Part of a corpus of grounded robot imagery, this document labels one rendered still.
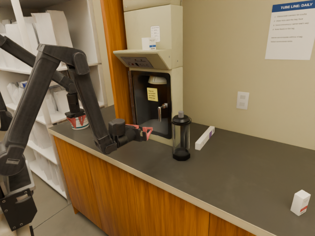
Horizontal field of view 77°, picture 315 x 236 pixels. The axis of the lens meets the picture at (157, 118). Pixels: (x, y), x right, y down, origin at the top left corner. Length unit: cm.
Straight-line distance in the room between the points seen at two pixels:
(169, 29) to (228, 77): 55
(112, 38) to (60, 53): 61
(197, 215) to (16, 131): 78
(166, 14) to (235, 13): 47
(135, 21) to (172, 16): 23
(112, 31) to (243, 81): 86
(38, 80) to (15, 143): 20
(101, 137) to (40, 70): 33
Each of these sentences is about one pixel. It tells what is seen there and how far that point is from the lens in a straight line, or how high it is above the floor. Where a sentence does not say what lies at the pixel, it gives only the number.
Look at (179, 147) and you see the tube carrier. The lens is 107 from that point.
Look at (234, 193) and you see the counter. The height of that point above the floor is 94.
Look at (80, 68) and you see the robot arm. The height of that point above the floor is 149.
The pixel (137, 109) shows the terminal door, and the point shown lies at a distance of 131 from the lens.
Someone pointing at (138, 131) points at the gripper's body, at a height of 116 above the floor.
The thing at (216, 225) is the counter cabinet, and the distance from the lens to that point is 100.
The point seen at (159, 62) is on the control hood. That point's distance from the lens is 104.
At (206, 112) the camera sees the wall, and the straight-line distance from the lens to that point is 154.
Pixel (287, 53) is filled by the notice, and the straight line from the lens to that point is 133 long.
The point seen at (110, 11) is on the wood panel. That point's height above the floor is 171.
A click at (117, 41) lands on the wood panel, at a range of 130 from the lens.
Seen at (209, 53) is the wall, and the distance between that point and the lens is 145.
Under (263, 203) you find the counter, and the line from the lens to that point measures 95.
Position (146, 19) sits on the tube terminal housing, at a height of 166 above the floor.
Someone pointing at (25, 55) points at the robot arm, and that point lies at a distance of 114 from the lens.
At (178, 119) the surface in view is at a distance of 101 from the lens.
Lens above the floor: 157
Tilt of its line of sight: 22 degrees down
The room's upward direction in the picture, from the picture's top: 3 degrees counter-clockwise
